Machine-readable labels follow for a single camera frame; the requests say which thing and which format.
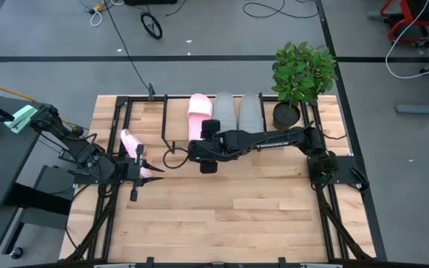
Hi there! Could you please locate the black coiled cable ring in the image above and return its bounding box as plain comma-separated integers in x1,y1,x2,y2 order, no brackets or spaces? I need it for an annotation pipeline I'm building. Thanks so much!
140,11,164,40

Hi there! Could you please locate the black hanging cable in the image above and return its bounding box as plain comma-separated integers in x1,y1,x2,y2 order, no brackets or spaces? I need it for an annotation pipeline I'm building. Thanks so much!
104,0,154,94

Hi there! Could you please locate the black frame wooden shelf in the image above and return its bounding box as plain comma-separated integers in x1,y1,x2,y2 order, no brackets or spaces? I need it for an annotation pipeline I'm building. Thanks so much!
161,92,267,154

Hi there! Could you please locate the black aluminium rig frame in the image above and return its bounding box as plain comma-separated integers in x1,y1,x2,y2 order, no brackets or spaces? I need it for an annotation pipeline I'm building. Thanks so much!
60,92,389,268

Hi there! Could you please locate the black floor cable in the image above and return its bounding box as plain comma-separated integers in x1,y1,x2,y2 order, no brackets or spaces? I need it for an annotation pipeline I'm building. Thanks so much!
242,0,320,19

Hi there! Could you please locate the black side desk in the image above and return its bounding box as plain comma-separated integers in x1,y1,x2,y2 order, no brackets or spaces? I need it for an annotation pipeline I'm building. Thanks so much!
0,92,56,268

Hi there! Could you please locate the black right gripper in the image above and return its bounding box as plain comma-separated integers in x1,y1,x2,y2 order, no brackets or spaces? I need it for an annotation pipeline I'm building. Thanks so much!
187,118,240,175

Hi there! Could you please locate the pink rubber slide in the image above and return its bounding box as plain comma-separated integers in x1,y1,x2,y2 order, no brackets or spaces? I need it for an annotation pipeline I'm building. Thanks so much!
187,93,214,141
119,128,155,179

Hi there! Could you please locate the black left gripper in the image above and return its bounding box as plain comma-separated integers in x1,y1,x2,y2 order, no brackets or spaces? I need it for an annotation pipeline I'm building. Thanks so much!
123,143,166,202

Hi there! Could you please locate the yellow floor strip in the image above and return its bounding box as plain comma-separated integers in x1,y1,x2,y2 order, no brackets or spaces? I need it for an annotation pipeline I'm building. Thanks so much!
0,77,39,103

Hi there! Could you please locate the red frame cart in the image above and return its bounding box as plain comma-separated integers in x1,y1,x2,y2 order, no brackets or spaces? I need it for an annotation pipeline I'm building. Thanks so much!
366,0,429,49

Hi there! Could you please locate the white floor cable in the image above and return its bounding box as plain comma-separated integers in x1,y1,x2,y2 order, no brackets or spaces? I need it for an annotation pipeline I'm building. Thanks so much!
384,0,429,80

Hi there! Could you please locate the white cable yellow plug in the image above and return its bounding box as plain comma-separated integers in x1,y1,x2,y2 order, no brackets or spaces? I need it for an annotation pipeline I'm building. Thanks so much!
89,2,107,28

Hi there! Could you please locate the mint green stapler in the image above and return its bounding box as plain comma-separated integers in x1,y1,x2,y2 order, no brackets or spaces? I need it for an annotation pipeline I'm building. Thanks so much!
4,104,39,135

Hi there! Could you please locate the grey rubber slide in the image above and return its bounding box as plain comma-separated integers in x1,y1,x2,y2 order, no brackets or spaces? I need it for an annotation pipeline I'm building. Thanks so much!
212,92,238,133
238,92,264,134

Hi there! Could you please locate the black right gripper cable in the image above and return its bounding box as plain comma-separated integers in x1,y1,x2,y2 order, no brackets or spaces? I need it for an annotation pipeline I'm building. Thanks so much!
162,146,191,170

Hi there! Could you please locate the green potted plant black pot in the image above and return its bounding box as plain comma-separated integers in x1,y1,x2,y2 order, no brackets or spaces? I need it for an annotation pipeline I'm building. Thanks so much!
270,40,339,132

